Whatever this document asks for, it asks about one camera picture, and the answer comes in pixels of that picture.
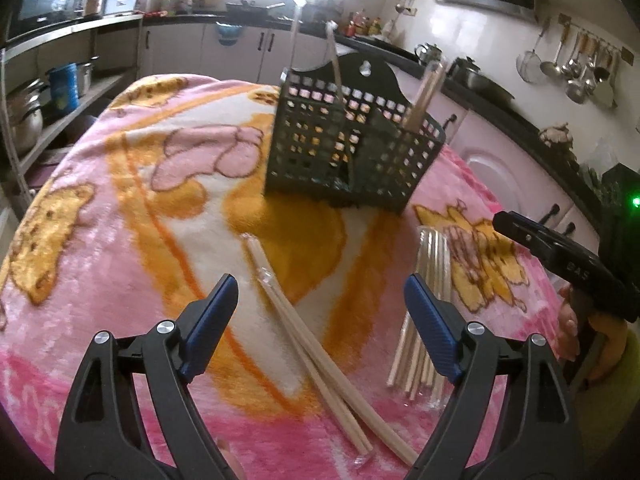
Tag bundle of chopsticks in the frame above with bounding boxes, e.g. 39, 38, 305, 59
386, 226, 452, 408

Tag chopsticks pair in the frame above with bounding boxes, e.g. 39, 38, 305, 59
243, 233, 418, 466
326, 21, 352, 162

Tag black perforated utensil basket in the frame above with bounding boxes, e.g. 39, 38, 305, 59
265, 52, 446, 214

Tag yellow-green sleeve forearm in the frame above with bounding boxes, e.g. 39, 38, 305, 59
575, 328, 639, 467

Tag person's right hand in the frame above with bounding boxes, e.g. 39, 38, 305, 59
556, 284, 628, 384

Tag pink orange cartoon blanket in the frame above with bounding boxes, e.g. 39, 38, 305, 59
1, 76, 558, 479

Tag hanging steel ladle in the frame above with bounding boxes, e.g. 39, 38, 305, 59
540, 23, 570, 79

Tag hanging steel strainer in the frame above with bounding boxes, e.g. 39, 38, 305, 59
515, 18, 551, 84

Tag black pot on stove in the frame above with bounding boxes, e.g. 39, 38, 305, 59
448, 56, 514, 107

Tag chopsticks standing in basket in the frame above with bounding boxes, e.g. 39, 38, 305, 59
402, 60, 447, 133

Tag steel kettle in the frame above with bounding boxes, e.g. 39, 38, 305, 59
414, 42, 445, 66

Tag steel pot on shelf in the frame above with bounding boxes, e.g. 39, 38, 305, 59
6, 78, 49, 157

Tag blue canister on shelf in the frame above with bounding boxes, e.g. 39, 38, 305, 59
47, 63, 79, 116

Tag wrapped chopstick in basket left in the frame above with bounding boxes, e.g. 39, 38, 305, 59
288, 0, 306, 68

